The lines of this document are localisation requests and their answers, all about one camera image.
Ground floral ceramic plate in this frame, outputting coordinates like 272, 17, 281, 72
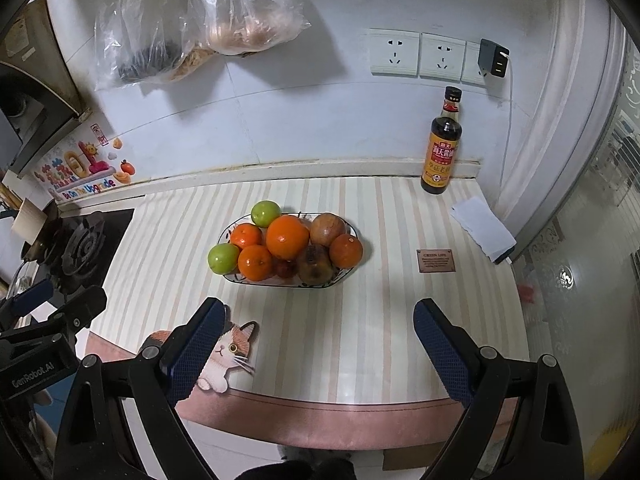
216, 213, 362, 290

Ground range hood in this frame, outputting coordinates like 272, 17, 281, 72
0, 0, 93, 176

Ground tan round fruit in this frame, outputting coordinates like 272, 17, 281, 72
310, 213, 347, 248

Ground dark sauce bottle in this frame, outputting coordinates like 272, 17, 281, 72
420, 86, 463, 196

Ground white framed glass door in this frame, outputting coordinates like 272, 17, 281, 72
500, 0, 640, 480

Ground white folded paper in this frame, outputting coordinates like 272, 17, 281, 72
449, 196, 517, 264

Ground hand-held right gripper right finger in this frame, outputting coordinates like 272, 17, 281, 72
413, 298, 586, 480

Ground beige paper cup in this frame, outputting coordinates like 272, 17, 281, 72
11, 199, 48, 241

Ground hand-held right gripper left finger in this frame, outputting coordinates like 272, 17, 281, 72
52, 297, 227, 480

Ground black plug charger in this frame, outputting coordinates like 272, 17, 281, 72
477, 38, 511, 79

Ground small orange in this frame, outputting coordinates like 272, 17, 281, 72
230, 223, 264, 251
237, 244, 274, 281
328, 233, 364, 269

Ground green apple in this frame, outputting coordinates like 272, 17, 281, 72
208, 243, 241, 275
250, 200, 282, 228

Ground dark brown fruit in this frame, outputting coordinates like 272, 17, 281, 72
297, 245, 334, 284

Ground colourful wall sticker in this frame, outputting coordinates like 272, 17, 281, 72
32, 121, 137, 204

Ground clear plastic bag tan contents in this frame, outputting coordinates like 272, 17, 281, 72
187, 0, 312, 57

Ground white wall socket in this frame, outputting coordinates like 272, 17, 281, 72
460, 41, 493, 86
419, 33, 468, 80
369, 29, 421, 77

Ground clear plastic bag dark contents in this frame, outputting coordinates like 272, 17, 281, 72
95, 0, 216, 92

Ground black gas stove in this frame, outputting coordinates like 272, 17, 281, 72
20, 208, 136, 291

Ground striped cat print table mat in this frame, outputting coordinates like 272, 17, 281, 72
87, 175, 531, 453

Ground brown mat label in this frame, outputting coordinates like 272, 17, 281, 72
416, 248, 457, 274

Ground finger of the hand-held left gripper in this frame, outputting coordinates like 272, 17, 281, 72
0, 278, 55, 318
0, 285, 108, 356

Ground large orange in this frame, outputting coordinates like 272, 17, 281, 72
265, 214, 311, 261

